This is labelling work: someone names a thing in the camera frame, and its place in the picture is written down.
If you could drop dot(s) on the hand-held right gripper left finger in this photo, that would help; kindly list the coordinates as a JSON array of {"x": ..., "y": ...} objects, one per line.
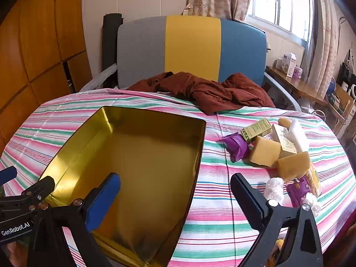
[{"x": 103, "y": 203}]

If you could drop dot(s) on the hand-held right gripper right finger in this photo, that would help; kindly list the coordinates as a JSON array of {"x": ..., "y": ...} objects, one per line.
[{"x": 246, "y": 196}]

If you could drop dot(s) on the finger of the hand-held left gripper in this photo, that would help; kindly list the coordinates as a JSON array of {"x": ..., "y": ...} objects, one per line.
[
  {"x": 39, "y": 189},
  {"x": 7, "y": 174}
]

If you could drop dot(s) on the gold tin box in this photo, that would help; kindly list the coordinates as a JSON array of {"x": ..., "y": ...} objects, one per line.
[{"x": 150, "y": 155}]

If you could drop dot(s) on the small green box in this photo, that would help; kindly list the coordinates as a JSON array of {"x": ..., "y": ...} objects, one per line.
[{"x": 256, "y": 129}]

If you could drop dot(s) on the cracker packet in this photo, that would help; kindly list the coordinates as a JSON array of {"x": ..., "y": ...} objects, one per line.
[{"x": 313, "y": 179}]

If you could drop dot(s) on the yellow sponge block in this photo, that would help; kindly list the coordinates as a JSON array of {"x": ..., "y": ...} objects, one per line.
[
  {"x": 284, "y": 123},
  {"x": 293, "y": 167},
  {"x": 264, "y": 151}
]

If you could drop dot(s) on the white plastic wrapper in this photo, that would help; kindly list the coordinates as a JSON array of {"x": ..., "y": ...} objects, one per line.
[
  {"x": 274, "y": 189},
  {"x": 313, "y": 204}
]

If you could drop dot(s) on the striped bed sheet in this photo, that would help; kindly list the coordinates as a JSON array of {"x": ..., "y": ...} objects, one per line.
[{"x": 219, "y": 228}]

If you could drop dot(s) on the plain purple packet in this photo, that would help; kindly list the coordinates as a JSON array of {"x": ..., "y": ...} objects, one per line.
[{"x": 236, "y": 146}]

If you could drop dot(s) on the printed purple packet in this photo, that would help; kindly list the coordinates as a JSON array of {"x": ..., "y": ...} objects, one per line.
[{"x": 297, "y": 192}]

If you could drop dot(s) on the yellow knitted cloth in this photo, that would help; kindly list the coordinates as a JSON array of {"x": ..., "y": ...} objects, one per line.
[{"x": 279, "y": 246}]

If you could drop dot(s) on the cream cardboard box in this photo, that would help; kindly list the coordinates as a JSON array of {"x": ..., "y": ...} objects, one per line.
[{"x": 286, "y": 143}]

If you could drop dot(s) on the white sponge block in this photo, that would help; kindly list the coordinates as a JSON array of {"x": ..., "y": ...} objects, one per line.
[{"x": 299, "y": 135}]

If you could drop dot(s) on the reddish brown cloth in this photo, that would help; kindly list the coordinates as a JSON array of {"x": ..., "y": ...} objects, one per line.
[{"x": 211, "y": 91}]

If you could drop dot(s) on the wooden desk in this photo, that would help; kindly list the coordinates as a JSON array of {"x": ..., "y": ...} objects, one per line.
[{"x": 297, "y": 87}]

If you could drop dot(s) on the wooden side chair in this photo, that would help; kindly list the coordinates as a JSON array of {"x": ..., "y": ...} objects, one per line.
[{"x": 340, "y": 103}]

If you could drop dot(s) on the purple box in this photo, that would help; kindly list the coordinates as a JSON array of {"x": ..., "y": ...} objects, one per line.
[{"x": 297, "y": 73}]

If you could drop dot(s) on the white carton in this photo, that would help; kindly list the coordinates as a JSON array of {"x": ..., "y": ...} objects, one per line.
[{"x": 290, "y": 62}]

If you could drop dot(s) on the wooden wardrobe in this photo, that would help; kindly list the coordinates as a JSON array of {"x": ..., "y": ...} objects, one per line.
[{"x": 36, "y": 33}]

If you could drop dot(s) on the white fan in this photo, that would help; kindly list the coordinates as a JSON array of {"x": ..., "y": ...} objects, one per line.
[{"x": 351, "y": 91}]

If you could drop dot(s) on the grey yellow blue chair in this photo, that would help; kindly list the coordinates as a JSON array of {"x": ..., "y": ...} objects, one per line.
[{"x": 192, "y": 47}]

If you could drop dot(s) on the black rolled mat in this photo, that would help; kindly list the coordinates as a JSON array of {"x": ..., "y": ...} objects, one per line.
[{"x": 110, "y": 41}]

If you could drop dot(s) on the window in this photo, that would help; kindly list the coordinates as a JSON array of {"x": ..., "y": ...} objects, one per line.
[{"x": 281, "y": 2}]

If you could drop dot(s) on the grey bed rail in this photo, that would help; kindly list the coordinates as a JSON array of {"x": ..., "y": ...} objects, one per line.
[{"x": 283, "y": 91}]

